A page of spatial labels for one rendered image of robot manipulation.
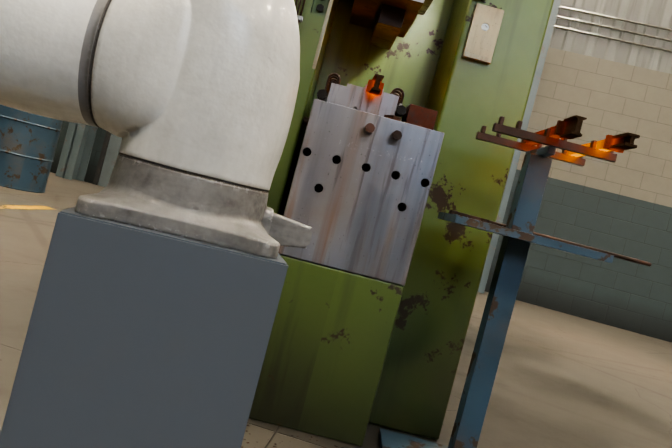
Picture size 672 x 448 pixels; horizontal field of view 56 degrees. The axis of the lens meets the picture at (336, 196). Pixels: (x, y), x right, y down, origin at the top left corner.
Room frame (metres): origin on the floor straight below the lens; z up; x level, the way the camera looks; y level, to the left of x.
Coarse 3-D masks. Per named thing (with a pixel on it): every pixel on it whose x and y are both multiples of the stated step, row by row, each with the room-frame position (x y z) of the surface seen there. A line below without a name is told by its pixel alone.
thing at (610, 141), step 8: (608, 136) 1.52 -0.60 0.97; (616, 136) 1.49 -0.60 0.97; (624, 136) 1.45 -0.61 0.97; (632, 136) 1.43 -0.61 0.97; (584, 144) 1.69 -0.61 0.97; (600, 144) 1.58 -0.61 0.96; (608, 144) 1.52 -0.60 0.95; (616, 144) 1.48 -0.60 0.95; (624, 144) 1.43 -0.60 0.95; (632, 144) 1.43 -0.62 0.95; (568, 152) 1.80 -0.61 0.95
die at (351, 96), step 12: (336, 84) 1.82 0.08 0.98; (348, 84) 1.83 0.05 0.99; (336, 96) 1.82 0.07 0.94; (348, 96) 1.83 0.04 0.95; (360, 96) 1.83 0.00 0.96; (372, 96) 1.83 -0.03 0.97; (384, 96) 1.83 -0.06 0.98; (396, 96) 1.83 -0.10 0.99; (360, 108) 1.83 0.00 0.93; (372, 108) 1.83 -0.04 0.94; (384, 108) 1.83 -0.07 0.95
